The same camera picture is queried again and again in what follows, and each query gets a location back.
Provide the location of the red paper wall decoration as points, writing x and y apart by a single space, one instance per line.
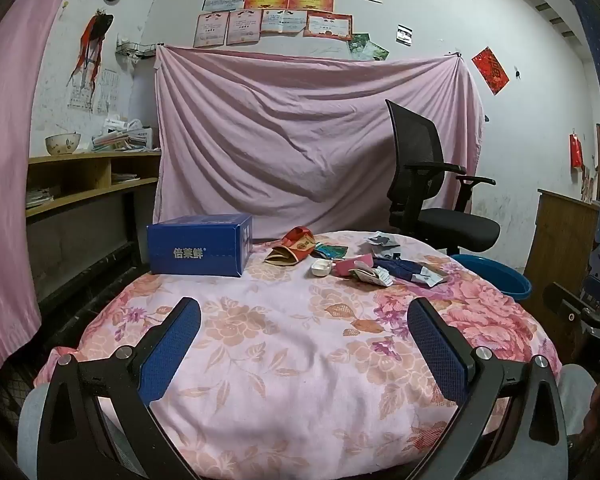
491 70

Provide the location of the green landscape photo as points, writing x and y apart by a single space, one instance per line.
357 42
377 51

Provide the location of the pink wrapper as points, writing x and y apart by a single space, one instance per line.
352 264

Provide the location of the paper wall calendar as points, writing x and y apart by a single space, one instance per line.
105 90

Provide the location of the person's right leg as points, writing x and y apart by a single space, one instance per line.
577 395

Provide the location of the green banknote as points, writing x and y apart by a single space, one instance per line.
375 276

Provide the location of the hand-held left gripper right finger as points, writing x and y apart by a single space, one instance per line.
435 351

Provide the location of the small white plastic case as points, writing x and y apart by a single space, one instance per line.
322 267

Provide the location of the black and white photo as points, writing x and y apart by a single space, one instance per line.
404 34

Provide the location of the red and gold packet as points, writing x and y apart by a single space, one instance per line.
300 241

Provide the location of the stack of books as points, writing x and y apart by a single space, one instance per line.
40 199

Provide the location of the hanging pink bed sheet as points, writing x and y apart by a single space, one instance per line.
290 145

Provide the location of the group of wall certificates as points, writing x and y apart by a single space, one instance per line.
280 5

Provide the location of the small white sachet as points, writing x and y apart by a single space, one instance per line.
429 277

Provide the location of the white patterned bowl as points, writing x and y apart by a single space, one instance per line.
62 145

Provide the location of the pink curtain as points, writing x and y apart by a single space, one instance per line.
5 175

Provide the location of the red hanging ornament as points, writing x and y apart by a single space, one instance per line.
576 152

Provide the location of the blue cardboard box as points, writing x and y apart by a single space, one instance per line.
195 252

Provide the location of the red tassel wall ornament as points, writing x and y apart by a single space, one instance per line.
92 40

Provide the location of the flat papers in shelf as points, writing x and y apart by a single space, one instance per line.
125 177

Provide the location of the black mesh office chair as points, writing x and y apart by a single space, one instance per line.
455 225

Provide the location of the floral pink blanket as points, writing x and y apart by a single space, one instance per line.
305 360

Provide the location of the dark blue wrapper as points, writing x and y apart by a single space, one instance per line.
397 266

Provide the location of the blue plastic basin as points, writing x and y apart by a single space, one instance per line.
505 280

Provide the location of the wooden shelf desk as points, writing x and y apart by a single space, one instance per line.
95 157

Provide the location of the pile of papers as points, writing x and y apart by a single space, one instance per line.
122 137

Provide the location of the wooden cabinet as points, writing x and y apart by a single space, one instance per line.
560 240

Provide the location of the green shiny wrapper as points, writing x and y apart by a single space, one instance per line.
332 251

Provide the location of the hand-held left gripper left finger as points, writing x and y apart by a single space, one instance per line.
174 346

